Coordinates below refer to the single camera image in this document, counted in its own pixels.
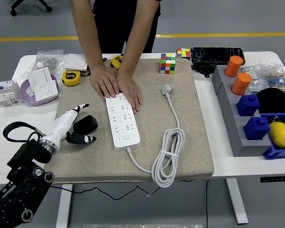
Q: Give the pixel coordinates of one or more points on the person's right hand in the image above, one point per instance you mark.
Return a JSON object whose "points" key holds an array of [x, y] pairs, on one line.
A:
{"points": [[105, 82]]}

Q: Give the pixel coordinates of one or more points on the person's left hand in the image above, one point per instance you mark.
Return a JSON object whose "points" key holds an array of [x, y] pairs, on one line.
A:
{"points": [[130, 91]]}

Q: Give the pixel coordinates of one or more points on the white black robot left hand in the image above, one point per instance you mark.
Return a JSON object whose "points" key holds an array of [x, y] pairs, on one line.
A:
{"points": [[61, 123]]}

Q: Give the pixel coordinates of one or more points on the black plug adapter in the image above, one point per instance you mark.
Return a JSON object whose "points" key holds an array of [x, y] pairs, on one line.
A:
{"points": [[85, 123]]}

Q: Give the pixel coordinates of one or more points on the white power strip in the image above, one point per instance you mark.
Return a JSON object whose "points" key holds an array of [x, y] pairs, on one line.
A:
{"points": [[123, 128]]}

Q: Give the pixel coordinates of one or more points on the person's left forearm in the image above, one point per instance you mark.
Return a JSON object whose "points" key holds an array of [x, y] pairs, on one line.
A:
{"points": [[137, 42]]}

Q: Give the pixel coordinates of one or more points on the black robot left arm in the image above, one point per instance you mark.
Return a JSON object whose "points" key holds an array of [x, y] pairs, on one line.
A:
{"points": [[26, 152]]}

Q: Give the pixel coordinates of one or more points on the person's right forearm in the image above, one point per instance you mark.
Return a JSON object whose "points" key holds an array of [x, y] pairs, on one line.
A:
{"points": [[85, 35]]}

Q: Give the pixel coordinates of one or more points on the yellow tape measure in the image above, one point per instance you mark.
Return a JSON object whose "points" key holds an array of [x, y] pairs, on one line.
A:
{"points": [[71, 78], [116, 62]]}

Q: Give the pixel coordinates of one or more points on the purple bowl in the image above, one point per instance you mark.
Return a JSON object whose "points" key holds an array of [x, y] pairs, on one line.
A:
{"points": [[31, 101]]}

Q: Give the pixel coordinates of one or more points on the large colourful puzzle cube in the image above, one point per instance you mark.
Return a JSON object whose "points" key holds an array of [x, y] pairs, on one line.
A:
{"points": [[167, 64]]}

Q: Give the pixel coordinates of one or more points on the person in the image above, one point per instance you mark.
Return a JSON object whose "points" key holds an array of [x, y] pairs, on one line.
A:
{"points": [[114, 23]]}

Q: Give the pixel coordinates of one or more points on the clear bag of metal nuts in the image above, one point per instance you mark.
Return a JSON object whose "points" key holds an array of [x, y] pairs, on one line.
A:
{"points": [[46, 61]]}

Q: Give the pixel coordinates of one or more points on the white blue circuit breaker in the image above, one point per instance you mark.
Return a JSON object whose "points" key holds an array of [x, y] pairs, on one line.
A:
{"points": [[6, 93]]}

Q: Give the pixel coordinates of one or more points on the small colourful puzzle cube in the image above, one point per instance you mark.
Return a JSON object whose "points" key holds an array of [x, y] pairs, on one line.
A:
{"points": [[183, 54]]}

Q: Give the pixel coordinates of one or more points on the small black device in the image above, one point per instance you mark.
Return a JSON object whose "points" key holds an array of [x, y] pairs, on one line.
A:
{"points": [[203, 69]]}

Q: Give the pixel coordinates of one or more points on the grey-brown mat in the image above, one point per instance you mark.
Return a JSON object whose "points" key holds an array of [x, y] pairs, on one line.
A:
{"points": [[194, 142]]}

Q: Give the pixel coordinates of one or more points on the black wrapped tray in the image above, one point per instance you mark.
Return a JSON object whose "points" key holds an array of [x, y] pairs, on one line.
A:
{"points": [[216, 55]]}

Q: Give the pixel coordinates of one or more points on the grey block holder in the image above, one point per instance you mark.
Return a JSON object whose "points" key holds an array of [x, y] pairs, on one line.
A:
{"points": [[230, 114]]}

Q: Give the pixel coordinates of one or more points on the orange cylinder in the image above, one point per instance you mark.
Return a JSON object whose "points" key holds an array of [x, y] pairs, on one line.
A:
{"points": [[241, 84], [233, 66]]}

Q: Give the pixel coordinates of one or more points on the black office chair base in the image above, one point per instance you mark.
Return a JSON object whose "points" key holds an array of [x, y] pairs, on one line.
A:
{"points": [[21, 6]]}

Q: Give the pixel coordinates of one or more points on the blue square block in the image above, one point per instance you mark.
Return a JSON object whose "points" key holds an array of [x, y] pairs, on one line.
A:
{"points": [[256, 129], [248, 105]]}

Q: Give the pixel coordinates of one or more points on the clear bag of small parts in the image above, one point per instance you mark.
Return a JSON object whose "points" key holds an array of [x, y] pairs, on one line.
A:
{"points": [[254, 83]]}

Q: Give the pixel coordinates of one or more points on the black cloth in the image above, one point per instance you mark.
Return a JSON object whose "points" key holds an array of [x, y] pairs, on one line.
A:
{"points": [[275, 101]]}

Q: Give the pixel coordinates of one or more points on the clear bag of resistors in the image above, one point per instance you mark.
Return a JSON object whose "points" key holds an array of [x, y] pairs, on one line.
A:
{"points": [[278, 80]]}

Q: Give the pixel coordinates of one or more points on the yellow lemon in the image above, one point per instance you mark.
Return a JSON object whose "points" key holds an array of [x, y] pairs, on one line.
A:
{"points": [[280, 135]]}

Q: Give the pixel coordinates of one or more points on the blue plastic bin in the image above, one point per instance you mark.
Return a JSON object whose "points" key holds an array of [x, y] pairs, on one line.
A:
{"points": [[275, 153]]}

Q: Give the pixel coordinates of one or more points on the black table control panel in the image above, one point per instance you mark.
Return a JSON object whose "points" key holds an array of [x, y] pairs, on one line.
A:
{"points": [[275, 179]]}

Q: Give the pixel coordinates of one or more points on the white switch plate stack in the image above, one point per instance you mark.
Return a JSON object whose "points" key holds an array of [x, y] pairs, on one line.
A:
{"points": [[76, 62]]}

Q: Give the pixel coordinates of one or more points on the white wall socket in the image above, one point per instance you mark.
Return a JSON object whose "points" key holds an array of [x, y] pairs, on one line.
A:
{"points": [[46, 91]]}

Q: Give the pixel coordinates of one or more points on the white switch panel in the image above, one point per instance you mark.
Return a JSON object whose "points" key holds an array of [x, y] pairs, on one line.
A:
{"points": [[39, 76]]}

